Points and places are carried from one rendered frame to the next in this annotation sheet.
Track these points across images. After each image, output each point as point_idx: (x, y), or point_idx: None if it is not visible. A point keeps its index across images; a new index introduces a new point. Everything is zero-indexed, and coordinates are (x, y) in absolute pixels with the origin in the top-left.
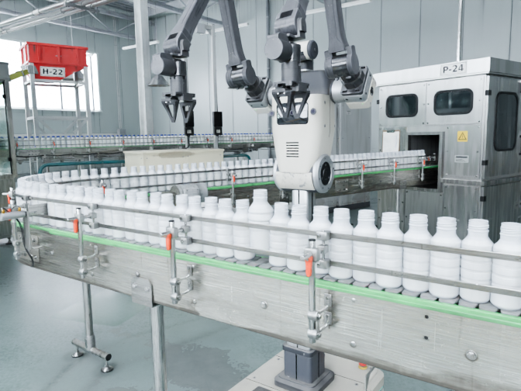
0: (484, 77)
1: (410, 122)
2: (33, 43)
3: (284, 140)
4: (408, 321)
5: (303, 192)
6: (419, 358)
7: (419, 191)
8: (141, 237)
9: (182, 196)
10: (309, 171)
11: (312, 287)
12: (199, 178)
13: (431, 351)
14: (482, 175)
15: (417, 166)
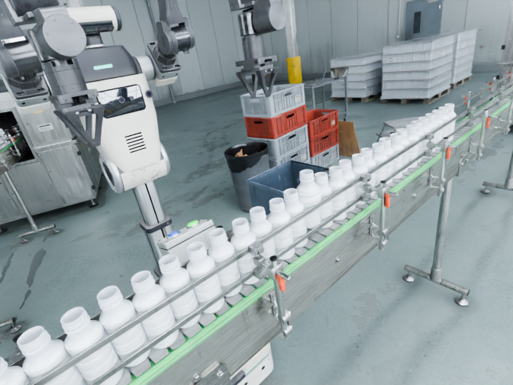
0: None
1: None
2: None
3: (122, 135)
4: (398, 198)
5: (151, 182)
6: (401, 214)
7: (15, 166)
8: (175, 334)
9: (224, 232)
10: (160, 157)
11: (385, 213)
12: None
13: (404, 206)
14: (70, 135)
15: (6, 144)
